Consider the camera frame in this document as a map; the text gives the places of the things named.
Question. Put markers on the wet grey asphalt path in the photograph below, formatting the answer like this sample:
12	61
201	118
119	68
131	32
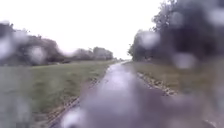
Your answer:
116	83

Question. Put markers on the grass field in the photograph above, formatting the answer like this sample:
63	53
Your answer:
56	80

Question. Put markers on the grass verge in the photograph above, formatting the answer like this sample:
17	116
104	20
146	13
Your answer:
173	75

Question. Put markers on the row of dark trees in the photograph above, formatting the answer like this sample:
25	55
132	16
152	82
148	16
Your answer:
186	36

